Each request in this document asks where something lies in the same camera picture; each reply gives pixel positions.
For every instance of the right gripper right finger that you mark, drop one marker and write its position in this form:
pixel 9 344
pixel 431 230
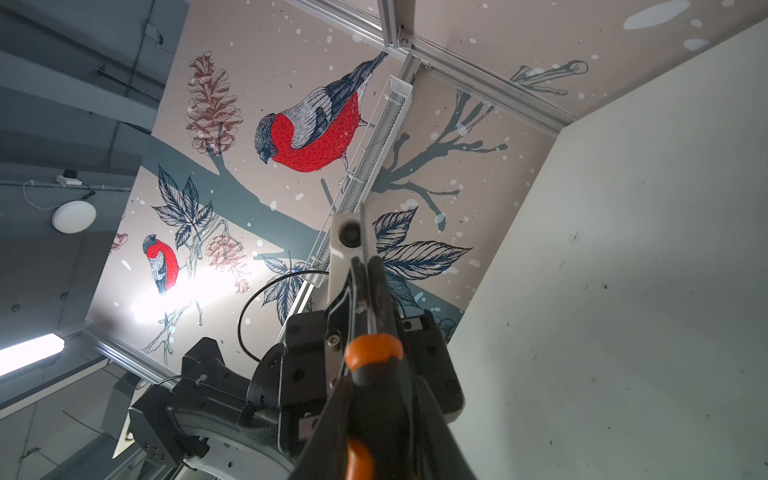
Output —
pixel 436 453

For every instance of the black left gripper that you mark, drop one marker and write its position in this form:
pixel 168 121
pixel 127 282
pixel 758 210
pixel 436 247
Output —
pixel 294 380

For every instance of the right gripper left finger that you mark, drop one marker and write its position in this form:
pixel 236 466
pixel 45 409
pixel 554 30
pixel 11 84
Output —
pixel 325 455

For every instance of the orange black screwdriver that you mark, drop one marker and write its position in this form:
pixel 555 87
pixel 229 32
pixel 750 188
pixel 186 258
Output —
pixel 379 445

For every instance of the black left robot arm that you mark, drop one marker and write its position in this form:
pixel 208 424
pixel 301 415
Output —
pixel 206 422

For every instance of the round white ceiling lamp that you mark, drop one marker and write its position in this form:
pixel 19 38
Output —
pixel 74 217

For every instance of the fluorescent tube light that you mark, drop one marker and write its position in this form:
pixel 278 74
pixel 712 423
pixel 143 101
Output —
pixel 17 357

